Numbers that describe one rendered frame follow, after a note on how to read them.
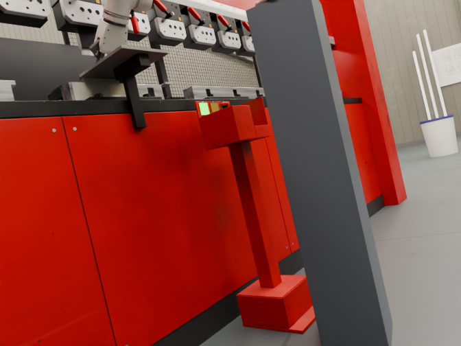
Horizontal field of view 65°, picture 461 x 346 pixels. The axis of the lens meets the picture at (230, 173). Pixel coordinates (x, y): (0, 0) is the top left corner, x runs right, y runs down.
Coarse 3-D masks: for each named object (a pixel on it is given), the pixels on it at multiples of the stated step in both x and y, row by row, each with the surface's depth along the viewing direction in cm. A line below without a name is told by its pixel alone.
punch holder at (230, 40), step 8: (216, 16) 181; (224, 16) 185; (216, 24) 181; (232, 24) 189; (216, 32) 183; (224, 32) 183; (232, 32) 188; (216, 40) 183; (224, 40) 182; (232, 40) 187; (216, 48) 184; (224, 48) 185; (232, 48) 188
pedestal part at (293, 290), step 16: (256, 288) 135; (272, 288) 131; (288, 288) 127; (304, 288) 132; (240, 304) 132; (256, 304) 128; (272, 304) 123; (288, 304) 123; (304, 304) 130; (256, 320) 129; (272, 320) 124; (288, 320) 121; (304, 320) 125
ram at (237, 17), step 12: (168, 0) 157; (180, 0) 163; (216, 0) 183; (228, 0) 191; (240, 0) 199; (252, 0) 208; (324, 0) 289; (216, 12) 181; (228, 12) 189; (324, 12) 285
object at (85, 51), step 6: (78, 30) 126; (84, 30) 128; (90, 30) 130; (96, 30) 131; (78, 36) 126; (84, 36) 127; (90, 36) 129; (78, 42) 127; (84, 42) 127; (90, 42) 129; (84, 48) 127; (84, 54) 127; (90, 54) 129
